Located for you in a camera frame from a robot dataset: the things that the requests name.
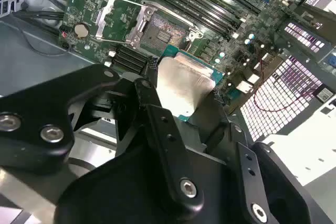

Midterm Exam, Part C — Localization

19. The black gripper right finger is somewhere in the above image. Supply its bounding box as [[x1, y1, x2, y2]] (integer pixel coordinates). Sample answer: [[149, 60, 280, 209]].
[[193, 94, 330, 224]]

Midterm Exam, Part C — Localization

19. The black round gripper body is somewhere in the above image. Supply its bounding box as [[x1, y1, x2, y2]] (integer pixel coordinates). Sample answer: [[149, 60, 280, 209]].
[[56, 129, 246, 224]]

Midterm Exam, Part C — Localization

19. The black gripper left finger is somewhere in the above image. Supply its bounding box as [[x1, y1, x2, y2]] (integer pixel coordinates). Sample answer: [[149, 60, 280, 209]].
[[0, 63, 205, 214]]

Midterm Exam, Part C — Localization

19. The silver topped CPU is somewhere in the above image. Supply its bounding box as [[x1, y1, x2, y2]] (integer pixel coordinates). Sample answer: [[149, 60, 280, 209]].
[[154, 45, 226, 124]]

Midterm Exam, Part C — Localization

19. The metal socket cover frame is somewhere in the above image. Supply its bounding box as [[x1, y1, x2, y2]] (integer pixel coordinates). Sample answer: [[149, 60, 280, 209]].
[[94, 0, 156, 49]]

